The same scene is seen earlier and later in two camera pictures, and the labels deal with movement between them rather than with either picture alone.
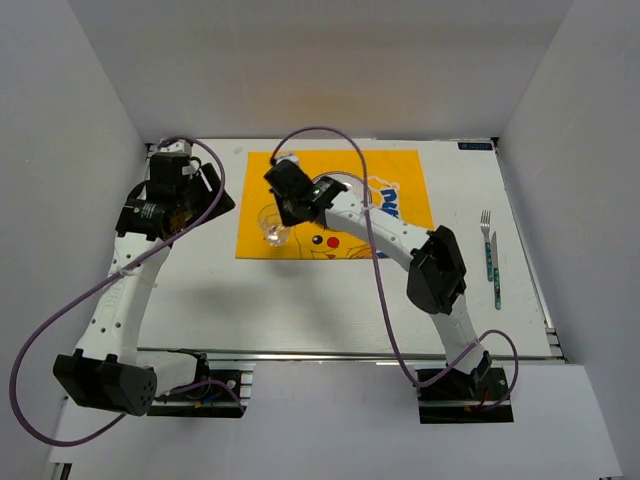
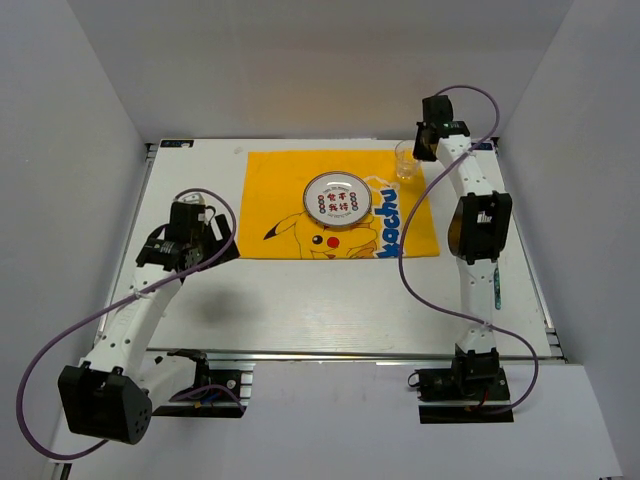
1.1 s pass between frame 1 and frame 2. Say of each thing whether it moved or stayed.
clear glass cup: moved
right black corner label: stayed
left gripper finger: moved
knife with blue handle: stayed
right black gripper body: moved
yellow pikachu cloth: stayed
